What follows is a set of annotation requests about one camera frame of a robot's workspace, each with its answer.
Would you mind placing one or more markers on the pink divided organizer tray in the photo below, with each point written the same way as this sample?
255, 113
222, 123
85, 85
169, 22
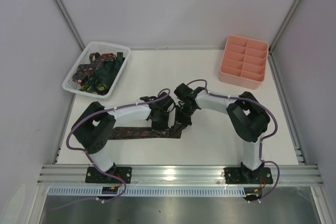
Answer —
244, 62

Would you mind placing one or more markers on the aluminium mounting rail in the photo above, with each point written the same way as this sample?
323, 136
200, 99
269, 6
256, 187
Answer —
180, 175

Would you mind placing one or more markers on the white plastic basket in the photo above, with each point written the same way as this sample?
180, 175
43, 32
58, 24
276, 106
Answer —
86, 88

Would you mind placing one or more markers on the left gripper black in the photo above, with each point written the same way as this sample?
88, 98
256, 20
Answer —
159, 123

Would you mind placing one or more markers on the navy tie with red dots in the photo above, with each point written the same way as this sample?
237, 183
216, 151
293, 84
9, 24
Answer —
96, 63

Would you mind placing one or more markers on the right aluminium corner post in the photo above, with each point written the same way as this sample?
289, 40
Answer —
289, 15

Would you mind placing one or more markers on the dark brown floral tie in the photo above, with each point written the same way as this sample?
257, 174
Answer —
134, 133

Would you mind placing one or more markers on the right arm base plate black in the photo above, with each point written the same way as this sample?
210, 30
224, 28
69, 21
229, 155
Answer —
239, 175

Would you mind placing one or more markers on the left aluminium corner post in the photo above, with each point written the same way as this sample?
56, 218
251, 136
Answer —
69, 23

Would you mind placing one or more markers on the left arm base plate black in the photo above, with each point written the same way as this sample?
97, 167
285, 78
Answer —
93, 176

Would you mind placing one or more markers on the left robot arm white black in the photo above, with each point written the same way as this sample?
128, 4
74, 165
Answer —
94, 128

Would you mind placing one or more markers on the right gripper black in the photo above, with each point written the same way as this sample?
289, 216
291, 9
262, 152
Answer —
182, 119

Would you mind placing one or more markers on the white slotted cable duct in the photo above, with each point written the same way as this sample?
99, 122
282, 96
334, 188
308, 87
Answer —
137, 191

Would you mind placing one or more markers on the dark green tie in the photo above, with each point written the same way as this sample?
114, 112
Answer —
106, 76

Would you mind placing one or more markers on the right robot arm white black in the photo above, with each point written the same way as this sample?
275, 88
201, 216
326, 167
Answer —
249, 120

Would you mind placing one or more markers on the aluminium corner post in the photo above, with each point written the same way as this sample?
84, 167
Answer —
289, 15
69, 23

